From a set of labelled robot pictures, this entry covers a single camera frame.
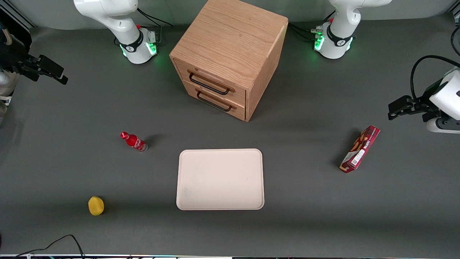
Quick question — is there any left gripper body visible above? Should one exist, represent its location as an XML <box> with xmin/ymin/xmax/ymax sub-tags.
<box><xmin>413</xmin><ymin>68</ymin><xmax>460</xmax><ymax>123</ymax></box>

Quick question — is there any black right arm base cable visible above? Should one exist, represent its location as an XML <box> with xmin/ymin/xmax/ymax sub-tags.
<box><xmin>137</xmin><ymin>8</ymin><xmax>173</xmax><ymax>45</ymax></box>

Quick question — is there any black left arm base cable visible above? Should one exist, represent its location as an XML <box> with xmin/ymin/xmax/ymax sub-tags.
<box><xmin>289</xmin><ymin>11</ymin><xmax>336</xmax><ymax>42</ymax></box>

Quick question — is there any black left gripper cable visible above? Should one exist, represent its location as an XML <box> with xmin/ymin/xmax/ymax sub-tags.
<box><xmin>411</xmin><ymin>55</ymin><xmax>460</xmax><ymax>101</ymax></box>

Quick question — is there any red soda bottle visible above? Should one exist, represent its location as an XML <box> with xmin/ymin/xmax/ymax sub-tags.
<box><xmin>120</xmin><ymin>132</ymin><xmax>148</xmax><ymax>153</ymax></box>

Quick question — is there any black longer drawer handle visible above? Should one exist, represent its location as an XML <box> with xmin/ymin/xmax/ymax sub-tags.
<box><xmin>187</xmin><ymin>69</ymin><xmax>236</xmax><ymax>96</ymax></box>

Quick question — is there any black arm base cable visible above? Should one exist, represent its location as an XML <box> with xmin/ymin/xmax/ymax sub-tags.
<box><xmin>137</xmin><ymin>8</ymin><xmax>173</xmax><ymax>45</ymax></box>
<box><xmin>289</xmin><ymin>11</ymin><xmax>336</xmax><ymax>42</ymax></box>

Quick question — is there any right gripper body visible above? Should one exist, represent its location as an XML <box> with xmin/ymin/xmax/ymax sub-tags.
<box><xmin>0</xmin><ymin>43</ymin><xmax>41</xmax><ymax>78</ymax></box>

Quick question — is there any black cable at table edge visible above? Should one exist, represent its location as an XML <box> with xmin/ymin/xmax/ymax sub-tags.
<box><xmin>14</xmin><ymin>235</ymin><xmax>85</xmax><ymax>259</ymax></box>

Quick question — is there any red snack box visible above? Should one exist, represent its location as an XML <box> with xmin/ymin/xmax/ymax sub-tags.
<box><xmin>340</xmin><ymin>125</ymin><xmax>381</xmax><ymax>174</ymax></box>

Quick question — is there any black shorter drawer handle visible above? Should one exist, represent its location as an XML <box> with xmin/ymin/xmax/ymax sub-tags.
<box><xmin>196</xmin><ymin>90</ymin><xmax>238</xmax><ymax>112</ymax></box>

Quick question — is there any wooden drawer with larger front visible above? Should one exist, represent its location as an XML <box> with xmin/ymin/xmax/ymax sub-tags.
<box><xmin>174</xmin><ymin>59</ymin><xmax>247</xmax><ymax>107</ymax></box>

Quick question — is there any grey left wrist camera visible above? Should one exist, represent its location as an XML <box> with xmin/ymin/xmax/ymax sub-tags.
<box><xmin>426</xmin><ymin>117</ymin><xmax>460</xmax><ymax>134</ymax></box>

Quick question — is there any wooden two-drawer cabinet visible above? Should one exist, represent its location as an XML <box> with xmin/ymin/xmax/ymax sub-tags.
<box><xmin>169</xmin><ymin>0</ymin><xmax>289</xmax><ymax>122</ymax></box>

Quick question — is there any aluminium frame profile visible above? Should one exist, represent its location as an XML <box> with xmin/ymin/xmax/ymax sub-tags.
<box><xmin>0</xmin><ymin>5</ymin><xmax>37</xmax><ymax>30</ymax></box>

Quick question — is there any wooden drawer with smaller front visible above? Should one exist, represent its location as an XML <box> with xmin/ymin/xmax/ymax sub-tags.
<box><xmin>183</xmin><ymin>80</ymin><xmax>247</xmax><ymax>121</ymax></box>

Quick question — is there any yellow lemon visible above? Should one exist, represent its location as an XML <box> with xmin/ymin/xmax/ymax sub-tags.
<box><xmin>88</xmin><ymin>196</ymin><xmax>105</xmax><ymax>216</ymax></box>

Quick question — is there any cream rectangular tray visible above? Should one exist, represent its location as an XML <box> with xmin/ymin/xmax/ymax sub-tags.
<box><xmin>176</xmin><ymin>149</ymin><xmax>265</xmax><ymax>210</ymax></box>

